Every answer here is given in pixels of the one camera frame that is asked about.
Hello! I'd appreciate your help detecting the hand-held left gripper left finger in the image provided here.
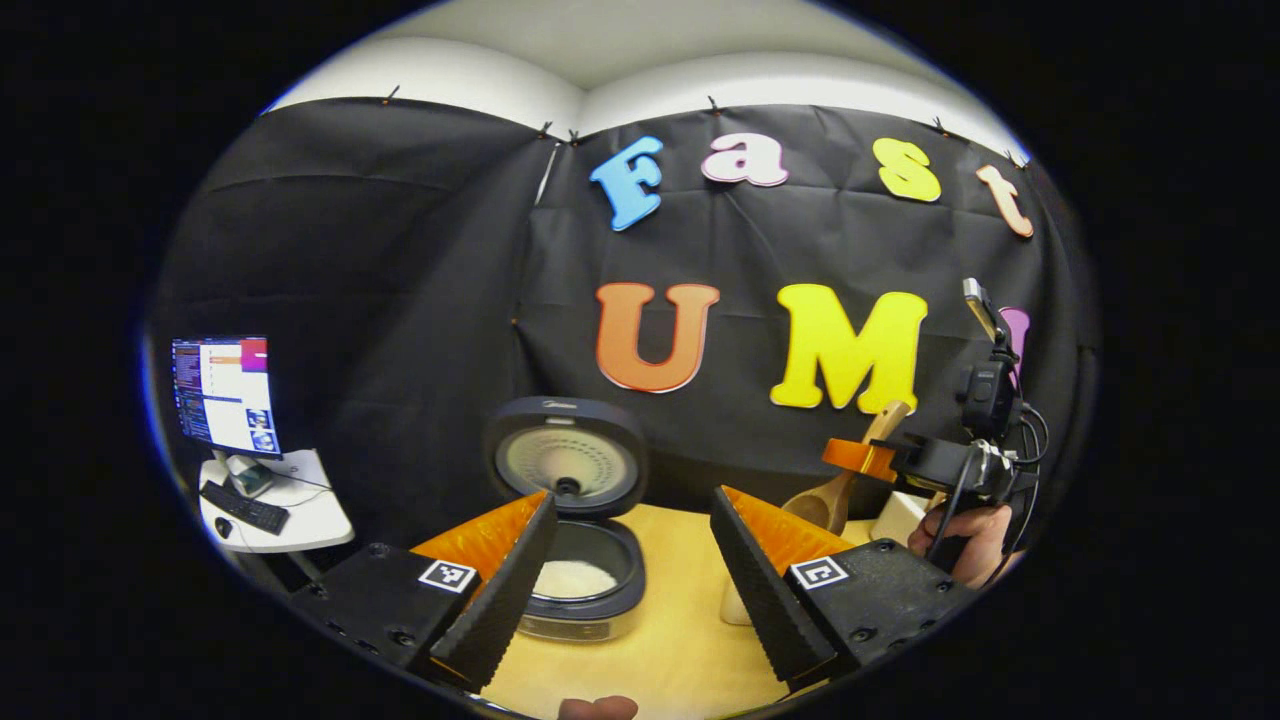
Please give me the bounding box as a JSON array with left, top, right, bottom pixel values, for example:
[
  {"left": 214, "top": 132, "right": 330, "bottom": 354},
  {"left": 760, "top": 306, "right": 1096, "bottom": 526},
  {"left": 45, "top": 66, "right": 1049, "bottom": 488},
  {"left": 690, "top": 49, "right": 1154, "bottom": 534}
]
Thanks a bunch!
[{"left": 290, "top": 490, "right": 559, "bottom": 693}]

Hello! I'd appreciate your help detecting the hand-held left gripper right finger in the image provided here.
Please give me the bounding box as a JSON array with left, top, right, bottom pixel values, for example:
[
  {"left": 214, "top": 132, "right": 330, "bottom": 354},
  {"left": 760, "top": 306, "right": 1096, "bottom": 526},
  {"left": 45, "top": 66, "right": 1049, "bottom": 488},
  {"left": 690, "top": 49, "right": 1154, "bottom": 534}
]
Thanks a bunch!
[{"left": 710, "top": 486, "right": 979, "bottom": 693}]

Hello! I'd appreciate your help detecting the wooden spoon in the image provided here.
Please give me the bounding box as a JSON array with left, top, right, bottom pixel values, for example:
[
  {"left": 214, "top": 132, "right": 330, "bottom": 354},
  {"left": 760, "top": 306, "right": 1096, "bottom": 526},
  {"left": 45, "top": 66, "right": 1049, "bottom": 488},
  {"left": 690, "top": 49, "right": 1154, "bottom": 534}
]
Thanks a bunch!
[{"left": 782, "top": 400, "right": 913, "bottom": 536}]

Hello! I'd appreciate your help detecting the white rice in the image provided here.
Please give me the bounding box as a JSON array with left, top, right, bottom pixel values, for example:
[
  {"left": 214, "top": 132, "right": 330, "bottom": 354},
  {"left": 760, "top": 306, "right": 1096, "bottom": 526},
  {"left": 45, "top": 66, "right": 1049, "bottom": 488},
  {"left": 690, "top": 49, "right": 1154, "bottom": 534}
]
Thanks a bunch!
[{"left": 533, "top": 560, "right": 619, "bottom": 599}]

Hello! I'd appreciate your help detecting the dark grey rice cooker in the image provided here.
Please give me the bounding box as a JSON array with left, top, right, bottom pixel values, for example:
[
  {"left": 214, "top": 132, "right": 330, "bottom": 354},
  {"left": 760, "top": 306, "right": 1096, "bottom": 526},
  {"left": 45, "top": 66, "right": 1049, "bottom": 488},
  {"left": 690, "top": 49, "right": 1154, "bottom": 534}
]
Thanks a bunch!
[{"left": 483, "top": 396, "right": 649, "bottom": 642}]

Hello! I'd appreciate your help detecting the white toaster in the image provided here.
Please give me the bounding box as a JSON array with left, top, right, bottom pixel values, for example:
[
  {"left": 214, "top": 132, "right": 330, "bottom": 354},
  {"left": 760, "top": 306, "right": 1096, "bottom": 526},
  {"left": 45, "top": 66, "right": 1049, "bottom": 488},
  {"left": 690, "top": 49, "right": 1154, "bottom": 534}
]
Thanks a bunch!
[{"left": 870, "top": 490, "right": 931, "bottom": 546}]

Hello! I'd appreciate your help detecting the white side table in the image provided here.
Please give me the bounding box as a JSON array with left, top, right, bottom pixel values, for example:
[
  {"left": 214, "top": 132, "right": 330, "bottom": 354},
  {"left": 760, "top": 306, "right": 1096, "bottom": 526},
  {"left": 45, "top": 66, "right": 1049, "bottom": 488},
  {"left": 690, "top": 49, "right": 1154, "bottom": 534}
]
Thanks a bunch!
[{"left": 198, "top": 448, "right": 356, "bottom": 554}]

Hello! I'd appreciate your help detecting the black keyboard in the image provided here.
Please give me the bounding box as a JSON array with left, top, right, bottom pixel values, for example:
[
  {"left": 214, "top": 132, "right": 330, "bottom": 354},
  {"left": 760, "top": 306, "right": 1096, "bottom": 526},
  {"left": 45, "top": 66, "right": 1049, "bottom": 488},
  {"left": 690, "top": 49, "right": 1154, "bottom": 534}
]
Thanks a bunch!
[{"left": 200, "top": 481, "right": 291, "bottom": 536}]

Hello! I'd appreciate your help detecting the computer monitor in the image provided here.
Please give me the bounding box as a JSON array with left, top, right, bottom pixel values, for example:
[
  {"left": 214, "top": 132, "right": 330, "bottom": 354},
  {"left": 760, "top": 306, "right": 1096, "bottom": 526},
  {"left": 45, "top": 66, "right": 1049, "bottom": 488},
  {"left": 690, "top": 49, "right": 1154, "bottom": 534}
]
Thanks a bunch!
[{"left": 170, "top": 337, "right": 283, "bottom": 459}]

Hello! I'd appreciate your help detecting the black backdrop cloth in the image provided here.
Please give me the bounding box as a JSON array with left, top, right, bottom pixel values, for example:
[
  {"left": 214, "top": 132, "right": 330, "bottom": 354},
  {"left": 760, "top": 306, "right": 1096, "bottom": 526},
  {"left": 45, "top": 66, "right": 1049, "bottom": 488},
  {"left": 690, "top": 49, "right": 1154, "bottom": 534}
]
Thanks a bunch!
[{"left": 150, "top": 97, "right": 1101, "bottom": 551}]

